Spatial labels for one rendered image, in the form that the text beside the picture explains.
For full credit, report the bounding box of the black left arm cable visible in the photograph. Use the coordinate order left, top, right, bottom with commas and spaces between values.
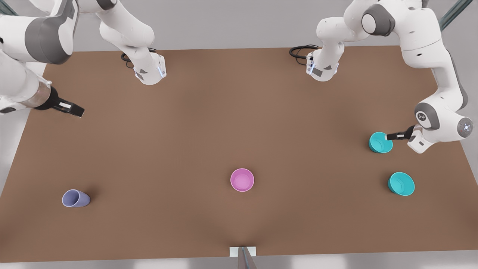
289, 45, 320, 65

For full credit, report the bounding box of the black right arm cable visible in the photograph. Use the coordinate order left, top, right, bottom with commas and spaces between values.
121, 47, 158, 69

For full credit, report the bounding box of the pink bowl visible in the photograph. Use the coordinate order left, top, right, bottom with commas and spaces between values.
230, 168, 255, 192

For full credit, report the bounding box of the teal bowl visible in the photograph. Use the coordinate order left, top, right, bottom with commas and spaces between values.
369, 132, 394, 154
388, 172, 415, 197

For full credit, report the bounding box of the lavender blue bowl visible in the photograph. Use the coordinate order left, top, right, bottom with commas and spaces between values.
62, 189, 91, 208

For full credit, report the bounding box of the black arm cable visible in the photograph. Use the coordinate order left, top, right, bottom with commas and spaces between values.
121, 47, 158, 69
289, 45, 320, 65

